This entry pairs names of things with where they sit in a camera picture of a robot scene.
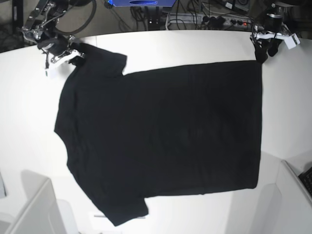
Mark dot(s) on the black keyboard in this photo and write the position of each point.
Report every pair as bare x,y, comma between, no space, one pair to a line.
306,179

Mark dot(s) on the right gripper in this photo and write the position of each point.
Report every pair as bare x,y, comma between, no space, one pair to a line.
59,50

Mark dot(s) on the black T-shirt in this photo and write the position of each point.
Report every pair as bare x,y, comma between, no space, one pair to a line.
185,130

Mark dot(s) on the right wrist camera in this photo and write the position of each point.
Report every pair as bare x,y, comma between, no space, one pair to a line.
50,73

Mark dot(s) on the white power strip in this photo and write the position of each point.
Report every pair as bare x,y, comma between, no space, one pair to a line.
212,21

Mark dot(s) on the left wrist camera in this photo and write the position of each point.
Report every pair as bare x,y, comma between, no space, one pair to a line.
292,41

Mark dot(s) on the white left bin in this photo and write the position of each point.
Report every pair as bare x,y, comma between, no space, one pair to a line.
28,205

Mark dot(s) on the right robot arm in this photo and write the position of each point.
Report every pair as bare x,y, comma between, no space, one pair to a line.
40,28

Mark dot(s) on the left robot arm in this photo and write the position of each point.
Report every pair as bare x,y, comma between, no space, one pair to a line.
297,16

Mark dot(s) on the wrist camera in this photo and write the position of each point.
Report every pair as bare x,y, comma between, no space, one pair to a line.
292,41
50,73

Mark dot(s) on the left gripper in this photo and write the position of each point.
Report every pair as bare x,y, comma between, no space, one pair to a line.
269,23

